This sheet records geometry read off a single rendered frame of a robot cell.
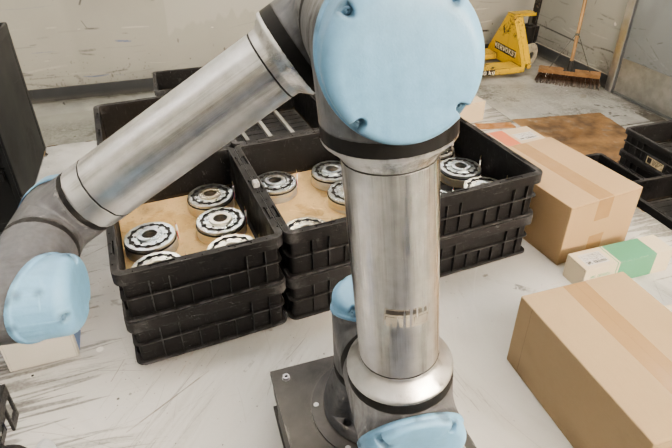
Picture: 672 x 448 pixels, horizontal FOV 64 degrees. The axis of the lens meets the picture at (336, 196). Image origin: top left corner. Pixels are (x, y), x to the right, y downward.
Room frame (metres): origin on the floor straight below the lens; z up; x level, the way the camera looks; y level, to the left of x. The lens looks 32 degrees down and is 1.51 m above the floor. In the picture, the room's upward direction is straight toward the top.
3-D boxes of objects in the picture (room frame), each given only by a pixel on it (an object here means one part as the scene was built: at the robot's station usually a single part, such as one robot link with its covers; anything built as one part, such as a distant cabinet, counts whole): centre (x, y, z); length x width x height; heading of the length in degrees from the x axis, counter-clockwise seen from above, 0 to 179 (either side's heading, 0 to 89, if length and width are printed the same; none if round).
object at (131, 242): (0.90, 0.38, 0.86); 0.10 x 0.10 x 0.01
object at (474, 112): (1.89, -0.45, 0.74); 0.16 x 0.12 x 0.07; 23
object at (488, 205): (1.16, -0.24, 0.87); 0.40 x 0.30 x 0.11; 23
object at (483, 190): (1.16, -0.24, 0.92); 0.40 x 0.30 x 0.02; 23
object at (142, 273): (0.93, 0.31, 0.92); 0.40 x 0.30 x 0.02; 23
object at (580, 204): (1.18, -0.56, 0.78); 0.30 x 0.22 x 0.16; 25
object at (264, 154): (1.04, 0.03, 0.87); 0.40 x 0.30 x 0.11; 23
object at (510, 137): (1.53, -0.57, 0.74); 0.16 x 0.12 x 0.07; 111
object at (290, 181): (1.12, 0.15, 0.86); 0.10 x 0.10 x 0.01
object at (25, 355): (0.80, 0.59, 0.75); 0.20 x 0.12 x 0.09; 20
